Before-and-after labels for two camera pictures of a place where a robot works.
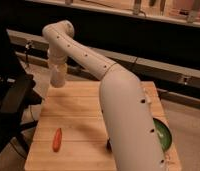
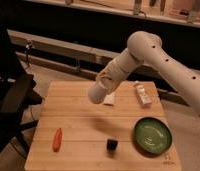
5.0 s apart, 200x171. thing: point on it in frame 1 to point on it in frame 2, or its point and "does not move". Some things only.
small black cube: [108, 145] does not move
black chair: [12, 96] does not move
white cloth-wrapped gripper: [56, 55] to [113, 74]
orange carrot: [57, 140] does not move
